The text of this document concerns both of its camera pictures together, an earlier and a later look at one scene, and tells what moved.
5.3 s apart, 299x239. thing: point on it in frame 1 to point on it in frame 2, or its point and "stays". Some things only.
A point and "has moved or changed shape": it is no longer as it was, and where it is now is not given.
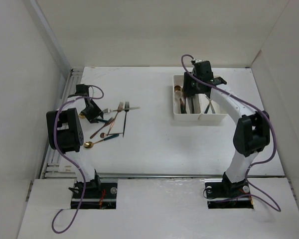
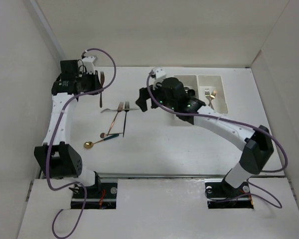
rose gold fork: x=119 y=109 stays
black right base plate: x=226 y=195 stays
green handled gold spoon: x=89 y=144 stays
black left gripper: x=97 y=113 to x=94 y=75
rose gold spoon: x=177 y=88 has moved or changed shape
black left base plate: x=104 y=198 stays
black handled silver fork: x=126 y=108 stays
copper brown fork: x=106 y=124 to x=102 y=78
